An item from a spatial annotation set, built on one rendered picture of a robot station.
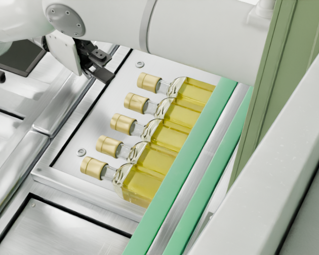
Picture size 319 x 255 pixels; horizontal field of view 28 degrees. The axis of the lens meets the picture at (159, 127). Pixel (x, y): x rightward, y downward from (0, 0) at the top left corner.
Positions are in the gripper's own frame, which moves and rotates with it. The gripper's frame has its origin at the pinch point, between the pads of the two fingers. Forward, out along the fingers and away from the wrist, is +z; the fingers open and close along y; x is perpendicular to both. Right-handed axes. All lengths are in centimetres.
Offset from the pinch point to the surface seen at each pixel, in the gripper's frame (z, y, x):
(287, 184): 66, 67, -39
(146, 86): 11.4, 0.5, 1.3
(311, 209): 67, 61, -37
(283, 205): 67, 67, -41
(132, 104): 12.5, 0.7, -4.2
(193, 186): 39.4, 13.0, -17.4
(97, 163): 17.6, 1.7, -19.3
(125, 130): 15.5, 0.1, -9.7
